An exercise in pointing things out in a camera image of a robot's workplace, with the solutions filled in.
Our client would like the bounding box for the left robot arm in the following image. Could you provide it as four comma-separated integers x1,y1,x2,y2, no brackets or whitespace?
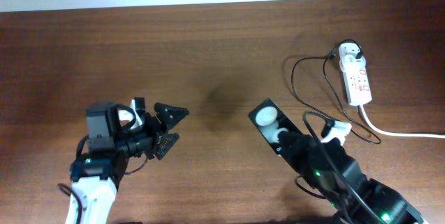
58,97,189,223

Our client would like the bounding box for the black charging cable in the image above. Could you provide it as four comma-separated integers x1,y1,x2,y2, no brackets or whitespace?
290,38,382,145

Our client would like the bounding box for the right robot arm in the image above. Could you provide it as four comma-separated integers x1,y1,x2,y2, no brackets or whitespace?
277,131,426,223

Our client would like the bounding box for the white power strip cord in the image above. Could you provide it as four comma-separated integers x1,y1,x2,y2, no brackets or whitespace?
357,104,445,139

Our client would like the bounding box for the white power strip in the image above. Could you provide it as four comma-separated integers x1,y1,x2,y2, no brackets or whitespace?
339,42,372,106

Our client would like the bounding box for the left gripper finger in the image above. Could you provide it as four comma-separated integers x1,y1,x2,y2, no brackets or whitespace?
154,102,189,130
155,133,180,160

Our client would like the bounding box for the white USB charger plug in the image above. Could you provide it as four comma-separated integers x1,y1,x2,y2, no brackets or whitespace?
339,54,366,72

